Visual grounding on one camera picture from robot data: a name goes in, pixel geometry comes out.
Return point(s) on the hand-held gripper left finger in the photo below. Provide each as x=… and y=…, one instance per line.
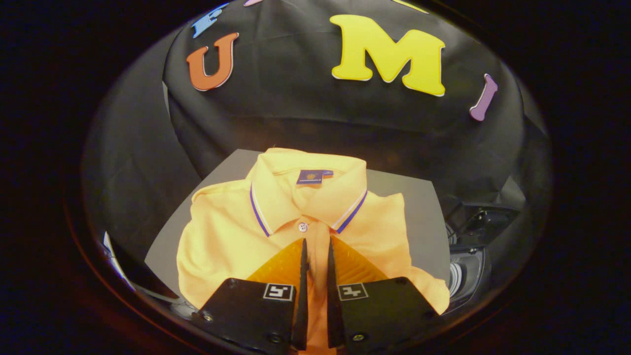
x=246, y=315

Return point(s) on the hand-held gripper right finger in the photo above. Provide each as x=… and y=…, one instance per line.
x=384, y=310

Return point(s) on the orange polo shirt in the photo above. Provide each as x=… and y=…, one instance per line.
x=231, y=231

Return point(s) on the grey washing machine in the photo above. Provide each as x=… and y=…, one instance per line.
x=468, y=276

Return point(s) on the dark glass washing machine lid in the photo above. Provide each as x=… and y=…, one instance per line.
x=485, y=222

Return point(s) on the beige cabinet with dark top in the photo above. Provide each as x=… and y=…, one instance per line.
x=409, y=207

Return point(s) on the white blue edged board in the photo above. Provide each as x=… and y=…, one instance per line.
x=113, y=256

